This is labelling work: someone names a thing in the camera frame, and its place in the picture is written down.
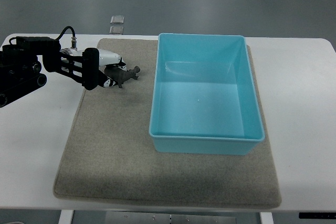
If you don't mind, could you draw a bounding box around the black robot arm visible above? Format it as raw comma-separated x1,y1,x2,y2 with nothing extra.
1,36,60,108

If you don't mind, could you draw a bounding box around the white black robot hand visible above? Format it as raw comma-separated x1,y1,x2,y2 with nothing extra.
57,48,127,90

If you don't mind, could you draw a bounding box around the black table control panel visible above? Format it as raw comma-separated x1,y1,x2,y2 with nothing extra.
299,212,336,220

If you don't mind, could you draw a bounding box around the blue plastic box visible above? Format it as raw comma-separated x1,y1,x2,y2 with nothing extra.
149,33,265,155

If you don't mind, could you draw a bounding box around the brown toy hippo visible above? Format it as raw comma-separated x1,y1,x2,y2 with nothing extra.
104,66,140,88

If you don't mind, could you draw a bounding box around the floor outlet plate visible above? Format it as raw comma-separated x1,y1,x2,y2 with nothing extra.
109,26,124,35
110,15,124,24

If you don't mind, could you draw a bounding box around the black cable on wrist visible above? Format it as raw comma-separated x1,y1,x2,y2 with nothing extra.
56,26,79,50

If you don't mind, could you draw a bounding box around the lower floor outlet plate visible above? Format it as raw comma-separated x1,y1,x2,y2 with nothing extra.
109,26,124,35

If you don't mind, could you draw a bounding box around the upper floor outlet plate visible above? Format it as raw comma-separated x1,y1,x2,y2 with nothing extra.
110,15,124,24

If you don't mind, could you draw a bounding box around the grey felt mat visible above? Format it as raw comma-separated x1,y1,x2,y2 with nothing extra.
53,38,281,209

